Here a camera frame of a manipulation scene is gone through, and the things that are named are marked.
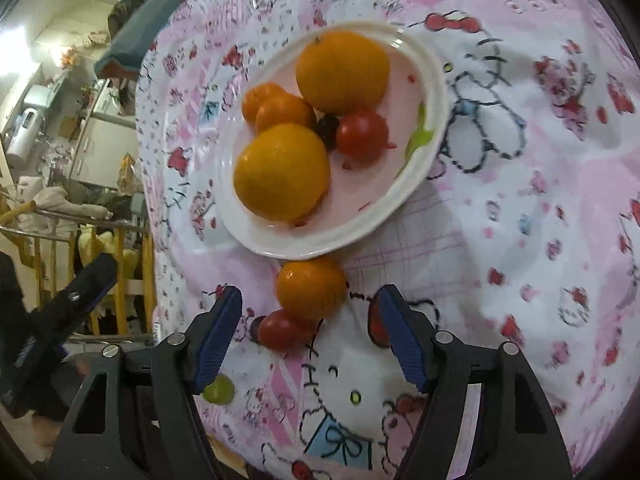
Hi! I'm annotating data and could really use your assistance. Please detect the dark grape on plate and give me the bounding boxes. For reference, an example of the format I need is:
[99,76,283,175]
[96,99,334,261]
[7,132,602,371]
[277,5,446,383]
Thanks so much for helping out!
[314,114,340,152]

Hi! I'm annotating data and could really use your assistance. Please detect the pink Hello Kitty cloth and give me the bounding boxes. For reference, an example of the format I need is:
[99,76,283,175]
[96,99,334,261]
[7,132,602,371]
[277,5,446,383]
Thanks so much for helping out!
[136,0,639,479]

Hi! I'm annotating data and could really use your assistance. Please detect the red cherry tomato on cloth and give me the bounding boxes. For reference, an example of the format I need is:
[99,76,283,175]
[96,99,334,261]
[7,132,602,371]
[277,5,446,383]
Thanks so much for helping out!
[257,310,318,353]

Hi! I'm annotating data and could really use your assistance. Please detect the dark grape on cloth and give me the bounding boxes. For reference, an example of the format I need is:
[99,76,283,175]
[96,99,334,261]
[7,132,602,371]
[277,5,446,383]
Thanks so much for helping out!
[248,315,265,344]

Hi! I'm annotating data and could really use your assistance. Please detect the small mandarin rear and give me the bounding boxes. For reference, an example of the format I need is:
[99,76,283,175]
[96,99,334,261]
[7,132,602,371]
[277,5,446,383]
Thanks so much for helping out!
[241,82,285,125]

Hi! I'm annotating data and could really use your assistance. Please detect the green grape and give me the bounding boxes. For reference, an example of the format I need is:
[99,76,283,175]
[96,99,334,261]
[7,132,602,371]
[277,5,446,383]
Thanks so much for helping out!
[202,374,235,405]

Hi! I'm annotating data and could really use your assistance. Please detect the teal blue pillow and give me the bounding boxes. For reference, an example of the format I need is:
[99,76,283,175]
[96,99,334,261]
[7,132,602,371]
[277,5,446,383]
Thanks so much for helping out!
[93,0,181,80]

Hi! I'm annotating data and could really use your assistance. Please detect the pink white oval plate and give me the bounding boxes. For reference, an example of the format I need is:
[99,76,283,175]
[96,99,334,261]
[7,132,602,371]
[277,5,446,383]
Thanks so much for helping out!
[214,22,450,260]

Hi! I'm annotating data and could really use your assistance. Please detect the small mandarin front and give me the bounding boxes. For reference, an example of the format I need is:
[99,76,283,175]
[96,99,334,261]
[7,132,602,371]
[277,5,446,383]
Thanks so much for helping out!
[254,93,317,133]

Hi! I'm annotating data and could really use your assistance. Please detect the medium orange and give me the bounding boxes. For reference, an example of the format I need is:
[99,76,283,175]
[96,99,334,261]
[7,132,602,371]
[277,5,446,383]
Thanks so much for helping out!
[276,256,347,321]

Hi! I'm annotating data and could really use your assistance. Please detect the small mandarin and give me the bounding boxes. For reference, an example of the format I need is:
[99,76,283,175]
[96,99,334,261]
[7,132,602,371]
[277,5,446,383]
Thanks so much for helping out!
[254,93,317,133]
[241,82,285,125]

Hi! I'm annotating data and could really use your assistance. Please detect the white cabinet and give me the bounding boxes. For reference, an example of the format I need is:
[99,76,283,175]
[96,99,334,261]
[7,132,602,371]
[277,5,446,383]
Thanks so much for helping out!
[66,79,138,190]

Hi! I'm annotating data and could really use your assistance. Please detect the yellow wooden railing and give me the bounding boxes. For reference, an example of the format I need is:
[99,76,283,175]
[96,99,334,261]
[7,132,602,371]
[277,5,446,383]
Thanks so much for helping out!
[1,193,157,341]

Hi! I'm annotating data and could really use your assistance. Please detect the dark red tomato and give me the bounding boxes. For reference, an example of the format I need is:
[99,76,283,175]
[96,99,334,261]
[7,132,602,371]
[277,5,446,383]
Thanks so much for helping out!
[336,110,390,164]

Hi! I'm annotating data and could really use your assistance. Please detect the white kitchen appliance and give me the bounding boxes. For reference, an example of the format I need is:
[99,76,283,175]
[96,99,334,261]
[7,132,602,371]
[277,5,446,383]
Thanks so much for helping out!
[6,107,44,169]

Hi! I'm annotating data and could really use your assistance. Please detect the large orange on plate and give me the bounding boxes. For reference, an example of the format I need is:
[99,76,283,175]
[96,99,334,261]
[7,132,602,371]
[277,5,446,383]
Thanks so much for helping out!
[295,30,390,116]

